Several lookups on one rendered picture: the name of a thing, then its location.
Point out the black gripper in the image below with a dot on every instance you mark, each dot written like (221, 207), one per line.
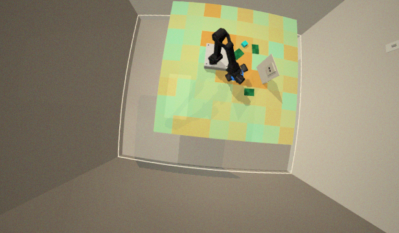
(243, 68)

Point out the teal cube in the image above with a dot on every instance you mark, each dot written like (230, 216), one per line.
(244, 43)

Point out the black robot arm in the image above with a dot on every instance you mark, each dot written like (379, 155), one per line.
(233, 67)

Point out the green flat square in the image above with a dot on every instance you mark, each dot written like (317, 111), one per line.
(255, 49)
(238, 53)

